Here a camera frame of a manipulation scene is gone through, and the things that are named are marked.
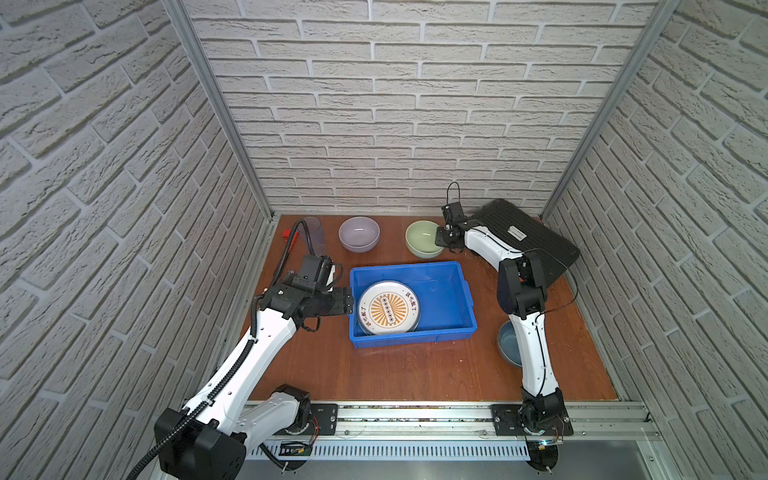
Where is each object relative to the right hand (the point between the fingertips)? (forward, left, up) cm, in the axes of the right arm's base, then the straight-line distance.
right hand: (442, 234), depth 108 cm
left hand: (-29, +35, +12) cm, 47 cm away
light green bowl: (-1, +8, -1) cm, 8 cm away
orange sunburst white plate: (-27, +22, -1) cm, 35 cm away
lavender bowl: (+4, +31, -1) cm, 31 cm away
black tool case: (-3, -30, +2) cm, 31 cm away
